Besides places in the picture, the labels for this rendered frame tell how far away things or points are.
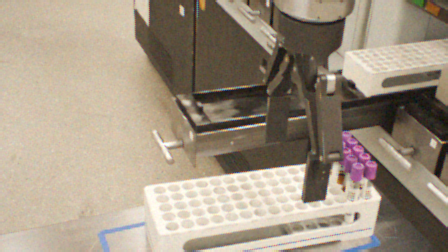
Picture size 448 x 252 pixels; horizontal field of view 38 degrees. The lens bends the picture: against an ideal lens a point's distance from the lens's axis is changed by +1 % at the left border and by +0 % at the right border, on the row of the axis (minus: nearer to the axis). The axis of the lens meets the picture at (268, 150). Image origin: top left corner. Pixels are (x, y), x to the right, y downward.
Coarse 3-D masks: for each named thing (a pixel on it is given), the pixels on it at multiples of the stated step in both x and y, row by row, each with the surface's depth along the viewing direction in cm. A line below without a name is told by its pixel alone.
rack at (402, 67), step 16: (384, 48) 131; (400, 48) 132; (416, 48) 132; (432, 48) 133; (352, 64) 125; (368, 64) 124; (384, 64) 125; (400, 64) 125; (416, 64) 126; (432, 64) 126; (368, 80) 121; (384, 80) 131; (400, 80) 132; (416, 80) 132; (432, 80) 128; (368, 96) 123
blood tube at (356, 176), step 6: (354, 168) 81; (360, 168) 80; (354, 174) 81; (360, 174) 81; (354, 180) 81; (360, 180) 81; (354, 186) 82; (348, 192) 83; (354, 192) 83; (348, 198) 84; (354, 198) 83; (348, 216) 85; (348, 222) 86
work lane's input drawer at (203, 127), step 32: (192, 96) 117; (224, 96) 121; (256, 96) 122; (352, 96) 124; (384, 96) 124; (416, 96) 127; (192, 128) 110; (224, 128) 111; (256, 128) 113; (288, 128) 116; (352, 128) 123; (192, 160) 112
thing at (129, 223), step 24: (96, 216) 86; (120, 216) 87; (144, 216) 87; (384, 216) 92; (0, 240) 81; (24, 240) 81; (48, 240) 82; (72, 240) 82; (96, 240) 82; (120, 240) 83; (144, 240) 83; (336, 240) 86; (360, 240) 87; (384, 240) 87; (408, 240) 88
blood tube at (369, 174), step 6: (366, 162) 82; (372, 162) 82; (366, 168) 81; (372, 168) 81; (366, 174) 82; (372, 174) 82; (366, 180) 82; (372, 180) 83; (366, 186) 83; (366, 192) 83; (366, 198) 84
